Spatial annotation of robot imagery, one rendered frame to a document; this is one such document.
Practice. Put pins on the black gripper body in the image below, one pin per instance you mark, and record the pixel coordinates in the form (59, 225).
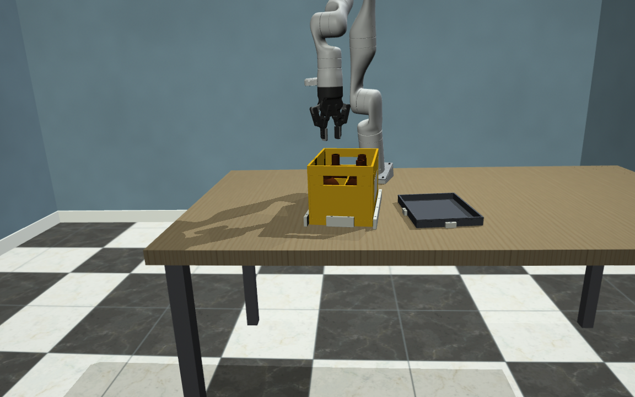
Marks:
(330, 96)

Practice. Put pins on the yellow bottle crate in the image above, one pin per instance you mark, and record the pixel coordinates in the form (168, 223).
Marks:
(356, 201)

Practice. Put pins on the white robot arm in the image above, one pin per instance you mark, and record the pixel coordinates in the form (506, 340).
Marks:
(362, 44)

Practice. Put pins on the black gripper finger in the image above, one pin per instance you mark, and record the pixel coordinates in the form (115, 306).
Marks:
(320, 120)
(341, 118)

